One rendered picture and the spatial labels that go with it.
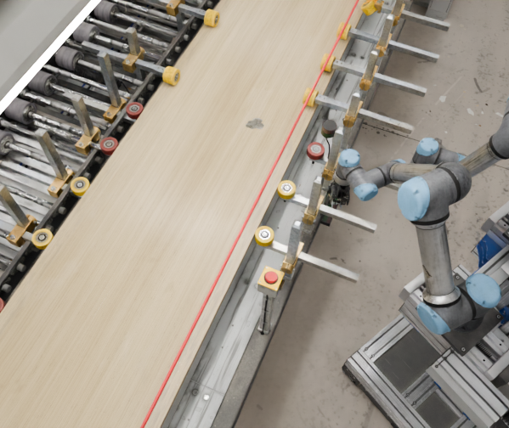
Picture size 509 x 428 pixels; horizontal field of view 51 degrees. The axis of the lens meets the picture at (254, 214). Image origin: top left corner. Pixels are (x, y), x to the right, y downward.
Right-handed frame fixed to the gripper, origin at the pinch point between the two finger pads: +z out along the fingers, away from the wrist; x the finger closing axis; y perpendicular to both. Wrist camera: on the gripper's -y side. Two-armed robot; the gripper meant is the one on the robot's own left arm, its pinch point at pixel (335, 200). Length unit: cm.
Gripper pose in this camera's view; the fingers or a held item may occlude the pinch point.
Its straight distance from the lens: 227.5
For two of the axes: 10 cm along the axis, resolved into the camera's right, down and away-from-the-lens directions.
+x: 10.0, 0.6, -0.1
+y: -0.6, 8.6, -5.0
